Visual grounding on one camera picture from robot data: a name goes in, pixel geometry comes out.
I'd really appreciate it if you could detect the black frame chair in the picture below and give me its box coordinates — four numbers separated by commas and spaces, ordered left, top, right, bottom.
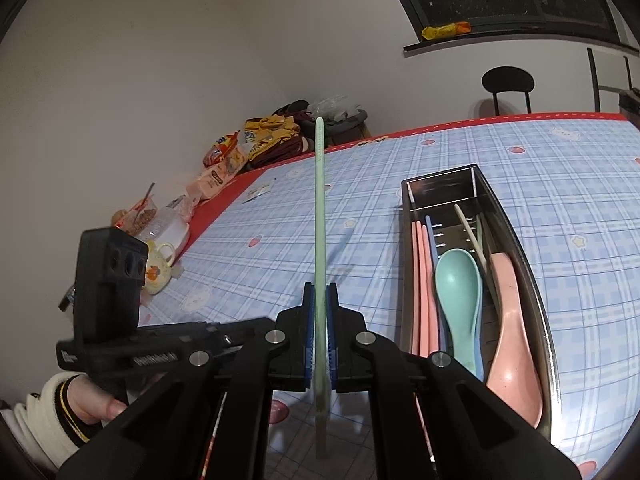
586, 47, 640, 113

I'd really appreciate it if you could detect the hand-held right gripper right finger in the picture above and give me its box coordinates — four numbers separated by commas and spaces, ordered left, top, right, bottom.
325, 282, 583, 480

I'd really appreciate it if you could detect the jar of food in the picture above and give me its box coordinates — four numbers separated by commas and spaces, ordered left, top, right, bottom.
112, 182, 160, 236

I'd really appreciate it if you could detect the yellow snack packet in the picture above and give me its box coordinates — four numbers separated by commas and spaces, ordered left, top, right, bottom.
421, 21, 472, 41

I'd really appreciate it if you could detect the pale snack packet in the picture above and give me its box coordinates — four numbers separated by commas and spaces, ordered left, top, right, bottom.
212, 145, 249, 181

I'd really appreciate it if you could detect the electric pressure cooker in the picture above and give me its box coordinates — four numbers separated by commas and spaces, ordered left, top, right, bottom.
618, 87, 640, 126

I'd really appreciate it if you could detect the person's left hand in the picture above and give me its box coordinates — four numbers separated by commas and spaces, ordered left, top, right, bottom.
67, 374, 128, 426

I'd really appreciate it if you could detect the cream chopstick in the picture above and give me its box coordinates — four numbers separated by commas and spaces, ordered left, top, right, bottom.
454, 204, 496, 306

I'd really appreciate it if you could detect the black round-back chair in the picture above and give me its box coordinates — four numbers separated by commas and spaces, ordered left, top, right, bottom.
481, 66, 535, 116

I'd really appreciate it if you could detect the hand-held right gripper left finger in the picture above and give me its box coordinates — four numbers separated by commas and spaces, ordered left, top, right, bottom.
55, 282, 317, 480

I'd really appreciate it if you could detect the pink spoon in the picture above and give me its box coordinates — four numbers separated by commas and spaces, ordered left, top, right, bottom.
485, 252, 545, 430

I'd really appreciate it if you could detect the black window sill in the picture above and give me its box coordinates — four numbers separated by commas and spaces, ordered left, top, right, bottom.
403, 25, 640, 56

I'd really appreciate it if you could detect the pink snack packet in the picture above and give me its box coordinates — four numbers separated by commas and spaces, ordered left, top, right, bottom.
186, 167, 236, 202

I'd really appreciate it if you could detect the orange snack packet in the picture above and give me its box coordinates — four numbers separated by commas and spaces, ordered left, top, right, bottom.
202, 131, 241, 168

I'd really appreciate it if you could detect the cream ceramic pitcher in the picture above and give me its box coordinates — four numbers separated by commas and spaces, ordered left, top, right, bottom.
142, 241, 177, 295

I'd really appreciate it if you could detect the white plastic container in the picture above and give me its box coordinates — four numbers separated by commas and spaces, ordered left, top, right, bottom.
135, 207, 191, 256

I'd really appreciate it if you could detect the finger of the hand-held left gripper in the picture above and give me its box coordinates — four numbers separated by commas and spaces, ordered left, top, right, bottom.
177, 316, 275, 357

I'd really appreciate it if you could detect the yellow garment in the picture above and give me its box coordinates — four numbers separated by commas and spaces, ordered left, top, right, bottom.
244, 116, 301, 168

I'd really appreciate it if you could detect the green spoon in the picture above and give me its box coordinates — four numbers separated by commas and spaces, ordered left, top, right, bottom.
434, 249, 483, 373

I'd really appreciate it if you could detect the pile of clothes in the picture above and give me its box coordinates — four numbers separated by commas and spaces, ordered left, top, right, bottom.
272, 100, 326, 161

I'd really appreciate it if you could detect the blue plaid printed tablecloth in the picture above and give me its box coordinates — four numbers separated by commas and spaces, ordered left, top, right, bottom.
135, 111, 640, 480

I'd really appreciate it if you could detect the stainless steel utensil tray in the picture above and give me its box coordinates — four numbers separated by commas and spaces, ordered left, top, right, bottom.
400, 164, 555, 448

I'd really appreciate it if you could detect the grey stool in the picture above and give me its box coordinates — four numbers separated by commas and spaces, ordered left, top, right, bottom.
320, 109, 373, 148

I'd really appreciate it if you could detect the clear plastic bag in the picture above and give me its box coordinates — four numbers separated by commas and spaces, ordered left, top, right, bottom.
307, 95, 361, 122

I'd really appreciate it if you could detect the blue chopstick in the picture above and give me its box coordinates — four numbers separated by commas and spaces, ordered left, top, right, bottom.
425, 215, 448, 353

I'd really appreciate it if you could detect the pink chopstick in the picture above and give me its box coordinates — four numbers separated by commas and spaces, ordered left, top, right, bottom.
420, 224, 433, 358
411, 220, 424, 356

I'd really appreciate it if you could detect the green chopstick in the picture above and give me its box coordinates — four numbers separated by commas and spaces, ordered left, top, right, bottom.
475, 214, 489, 261
312, 116, 332, 461

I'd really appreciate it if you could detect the person's left forearm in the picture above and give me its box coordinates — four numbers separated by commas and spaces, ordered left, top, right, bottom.
0, 374, 106, 471

